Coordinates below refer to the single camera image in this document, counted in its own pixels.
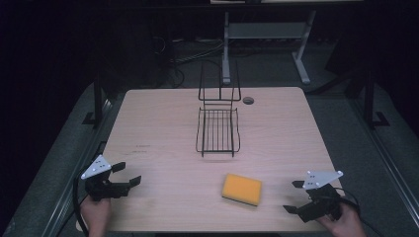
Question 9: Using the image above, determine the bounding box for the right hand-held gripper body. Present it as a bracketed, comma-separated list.
[297, 170, 345, 224]

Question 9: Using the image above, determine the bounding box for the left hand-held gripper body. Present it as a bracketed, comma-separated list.
[80, 154, 132, 202]

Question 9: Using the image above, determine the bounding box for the yellow sponge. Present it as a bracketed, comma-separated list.
[220, 173, 264, 207]

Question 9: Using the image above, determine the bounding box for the black wire rack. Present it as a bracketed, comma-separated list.
[195, 60, 242, 159]

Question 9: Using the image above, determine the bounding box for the person's left hand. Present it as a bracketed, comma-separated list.
[80, 197, 112, 237]

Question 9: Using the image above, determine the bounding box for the person's right hand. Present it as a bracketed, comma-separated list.
[317, 201, 367, 237]

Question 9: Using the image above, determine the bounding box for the grey metal stand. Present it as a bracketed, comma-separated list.
[221, 9, 317, 86]

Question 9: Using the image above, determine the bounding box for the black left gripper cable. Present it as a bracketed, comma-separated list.
[72, 173, 91, 237]

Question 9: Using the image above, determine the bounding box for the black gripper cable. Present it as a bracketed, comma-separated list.
[334, 187, 387, 237]
[72, 173, 91, 237]

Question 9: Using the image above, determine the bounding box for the aluminium frame rail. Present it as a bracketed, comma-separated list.
[348, 98, 419, 229]
[42, 98, 114, 237]

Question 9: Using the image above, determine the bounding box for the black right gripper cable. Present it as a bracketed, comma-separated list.
[334, 187, 387, 237]

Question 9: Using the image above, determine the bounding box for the black upright post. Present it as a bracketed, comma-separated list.
[81, 74, 107, 128]
[363, 69, 391, 130]

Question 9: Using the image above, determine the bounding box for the bundle of floor cables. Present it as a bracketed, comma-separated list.
[150, 35, 225, 89]

